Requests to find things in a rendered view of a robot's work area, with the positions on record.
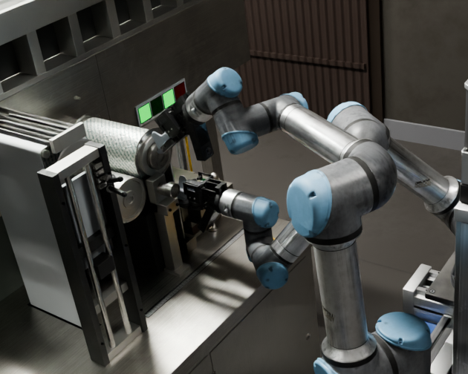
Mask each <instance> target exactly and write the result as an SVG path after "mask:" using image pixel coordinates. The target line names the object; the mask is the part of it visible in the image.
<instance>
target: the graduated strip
mask: <svg viewBox="0 0 468 374"><path fill-rule="evenodd" d="M243 234H244V227H243V228H242V229H241V230H240V231H239V232H237V233H236V234H235V235H234V236H233V237H231V238H230V239H229V240H228V241H227V242H226V243H225V244H224V245H223V246H222V247H220V248H219V249H218V250H217V251H216V252H214V253H213V254H212V255H211V256H210V257H208V258H207V259H206V260H205V261H204V262H203V263H202V264H201V265H200V266H199V267H197V268H196V269H195V270H194V271H193V272H191V273H190V274H189V275H188V276H187V277H186V278H184V279H183V280H182V281H181V282H180V283H179V284H178V285H177V286H176V287H175V288H173V289H172V290H171V291H170V292H169V293H167V294H166V295H165V296H164V297H163V298H161V299H160V300H159V301H158V302H157V303H156V304H155V305H154V306H153V307H152V308H150V309H149V310H148V311H147V312H146V313H144V314H145V317H147V318H149V317H150V316H151V315H153V314H154V313H155V312H156V311H157V310H158V309H159V308H161V307H162V306H163V305H164V304H165V303H166V302H167V301H168V300H169V299H170V298H172V297H173V296H174V295H175V294H176V293H177V292H179V291H180V290H181V289H182V288H183V287H184V286H185V285H187V284H188V282H190V281H191V280H192V279H193V278H194V277H195V276H196V275H198V274H199V273H200V272H201V271H202V270H203V269H205V268H206V267H207V266H208V265H209V264H211V262H213V261H214V259H216V258H217V257H218V256H219V255H220V254H221V253H223V252H224V251H225V250H226V249H227V248H228V247H230V246H231V245H232V244H233V243H234V242H235V241H237V239H239V238H240V236H242V235H243Z"/></svg>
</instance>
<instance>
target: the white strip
mask: <svg viewBox="0 0 468 374"><path fill-rule="evenodd" d="M44 148H47V146H44V145H40V144H36V143H33V142H28V141H25V140H21V139H17V138H15V137H9V136H7V135H3V134H0V212H1V215H2V218H3V221H4V224H5V227H6V230H7V233H8V236H9V239H10V243H11V246H12V248H13V252H14V255H15V257H16V261H17V263H18V266H19V270H20V272H21V275H22V280H23V282H24V285H25V288H26V291H27V295H28V297H29V300H30V303H29V304H28V306H31V307H33V308H35V309H38V310H40V311H42V312H44V313H47V314H49V315H51V316H53V317H55V318H58V319H59V320H61V321H64V322H66V323H68V324H71V325H73V326H75V327H77V328H80V329H82V326H81V323H80V320H79V316H78V313H77V308H76V306H75V303H74V298H73V295H72V292H71V288H70V285H69V282H68V278H67V275H66V272H65V267H64V265H63V262H62V257H61V254H60V251H59V247H58V244H57V241H56V237H55V234H54V231H53V227H52V223H51V219H50V216H49V214H48V209H47V206H46V203H45V199H44V195H43V193H42V188H41V186H40V182H39V178H38V175H37V172H38V171H41V170H42V169H44V166H43V163H42V158H41V157H43V158H46V159H47V158H49V156H50V154H51V153H50V152H49V150H46V149H44Z"/></svg>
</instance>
